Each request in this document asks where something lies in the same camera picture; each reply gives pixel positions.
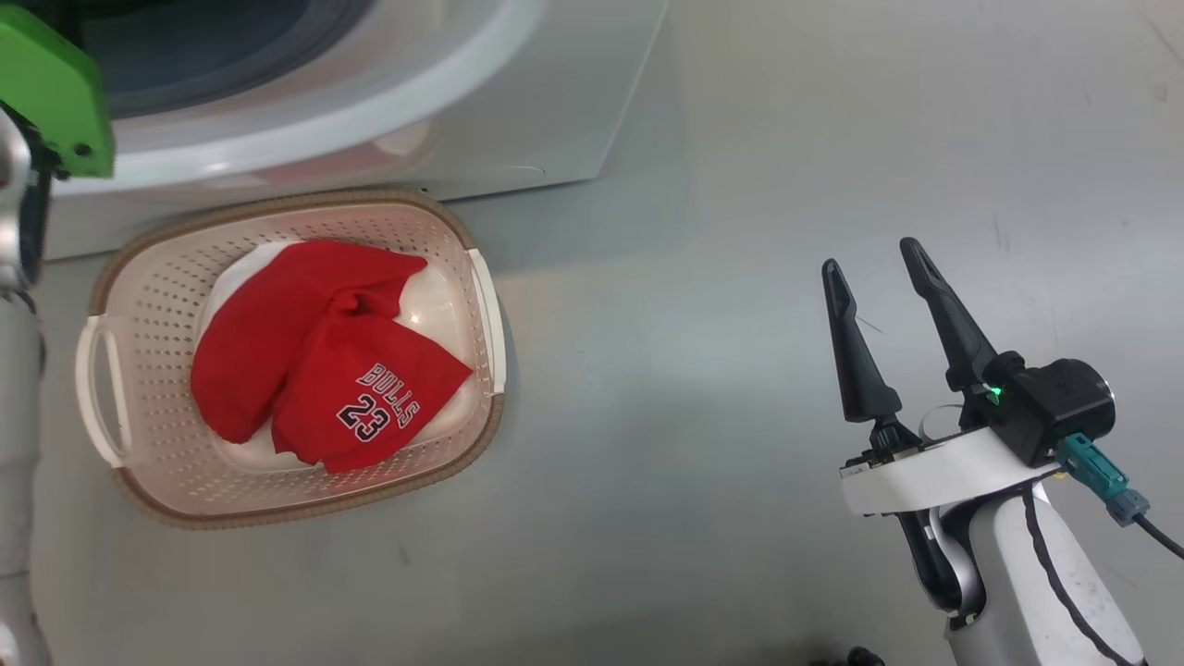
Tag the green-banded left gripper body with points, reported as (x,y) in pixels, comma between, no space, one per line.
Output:
(46,83)

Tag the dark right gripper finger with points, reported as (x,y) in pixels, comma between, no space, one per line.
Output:
(860,370)
(957,338)

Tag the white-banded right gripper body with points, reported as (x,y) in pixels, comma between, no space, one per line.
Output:
(925,476)

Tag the red Bulls jersey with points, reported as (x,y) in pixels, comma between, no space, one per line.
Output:
(277,333)

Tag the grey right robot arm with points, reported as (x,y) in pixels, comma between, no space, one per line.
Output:
(1004,573)

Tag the cream perforated laundry basket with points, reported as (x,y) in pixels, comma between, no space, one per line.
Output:
(148,305)

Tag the white front-load washing machine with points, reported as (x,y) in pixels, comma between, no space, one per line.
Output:
(509,111)

